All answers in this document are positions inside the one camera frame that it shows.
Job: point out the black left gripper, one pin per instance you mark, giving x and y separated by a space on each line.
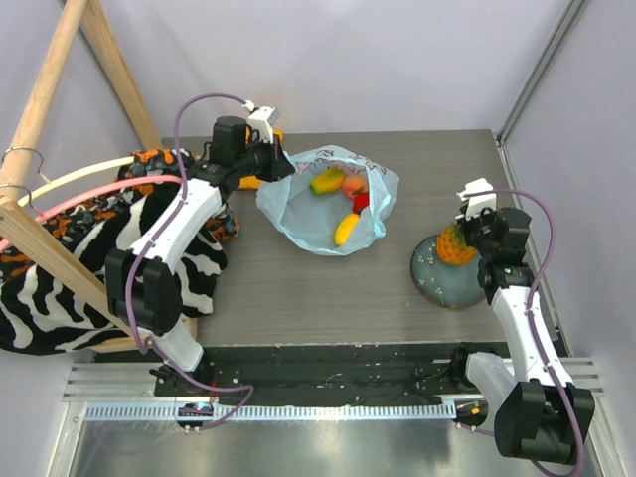
278 166

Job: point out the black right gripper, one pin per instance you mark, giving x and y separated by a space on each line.
474 231

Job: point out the fake pineapple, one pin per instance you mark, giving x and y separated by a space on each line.
451 246

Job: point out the light blue plastic bag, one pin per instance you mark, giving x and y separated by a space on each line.
310 221

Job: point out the fake red bell pepper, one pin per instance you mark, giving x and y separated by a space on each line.
361 201

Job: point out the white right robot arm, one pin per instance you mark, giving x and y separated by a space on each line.
540 414

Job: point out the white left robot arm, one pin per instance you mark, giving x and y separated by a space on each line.
141 282

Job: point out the fake green yellow mango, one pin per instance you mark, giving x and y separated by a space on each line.
327 182

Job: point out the fake peach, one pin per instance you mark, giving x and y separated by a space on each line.
354 185

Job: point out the fake yellow banana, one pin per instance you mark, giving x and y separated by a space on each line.
345 228

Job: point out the blue ceramic plate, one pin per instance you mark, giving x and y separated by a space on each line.
446 285

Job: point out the orange patterned cloth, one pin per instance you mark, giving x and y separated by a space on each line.
119 218

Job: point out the pink plastic hanger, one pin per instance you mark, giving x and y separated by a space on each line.
128 183

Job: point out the cream plastic hanger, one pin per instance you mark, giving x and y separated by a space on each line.
71 177

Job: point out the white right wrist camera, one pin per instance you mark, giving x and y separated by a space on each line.
476 197

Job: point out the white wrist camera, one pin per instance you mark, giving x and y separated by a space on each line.
262 120
476 197

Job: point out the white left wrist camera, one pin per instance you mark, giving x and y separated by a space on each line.
262 120

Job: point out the white slotted cable rail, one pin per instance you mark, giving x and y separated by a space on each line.
200 411

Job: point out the metal wire hanger hook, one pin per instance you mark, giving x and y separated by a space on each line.
16 161

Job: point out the wooden rack frame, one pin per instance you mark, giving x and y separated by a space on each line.
86 124

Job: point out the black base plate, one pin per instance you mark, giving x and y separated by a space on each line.
343 375

